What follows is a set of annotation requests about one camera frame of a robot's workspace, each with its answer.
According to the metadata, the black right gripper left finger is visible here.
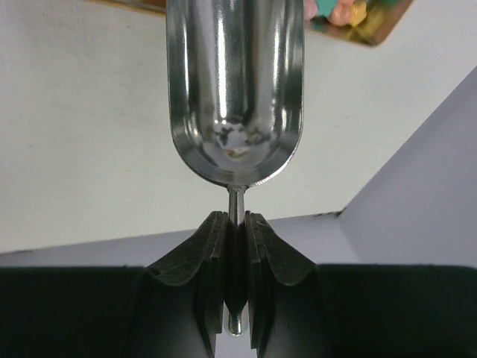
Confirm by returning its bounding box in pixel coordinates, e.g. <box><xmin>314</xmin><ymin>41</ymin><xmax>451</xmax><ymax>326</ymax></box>
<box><xmin>1</xmin><ymin>212</ymin><xmax>227</xmax><ymax>357</ymax></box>

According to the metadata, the silver metal scoop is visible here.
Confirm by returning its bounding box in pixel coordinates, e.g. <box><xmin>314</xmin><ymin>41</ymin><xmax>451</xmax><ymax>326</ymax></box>
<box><xmin>166</xmin><ymin>1</ymin><xmax>305</xmax><ymax>336</ymax></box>

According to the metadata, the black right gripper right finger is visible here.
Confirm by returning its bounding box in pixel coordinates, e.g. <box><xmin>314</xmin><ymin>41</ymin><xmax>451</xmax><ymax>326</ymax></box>
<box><xmin>245</xmin><ymin>213</ymin><xmax>476</xmax><ymax>357</ymax></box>

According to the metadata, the gold rectangular candy tin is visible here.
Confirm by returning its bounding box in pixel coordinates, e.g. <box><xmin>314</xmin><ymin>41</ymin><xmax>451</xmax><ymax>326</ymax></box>
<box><xmin>309</xmin><ymin>0</ymin><xmax>414</xmax><ymax>47</ymax></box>

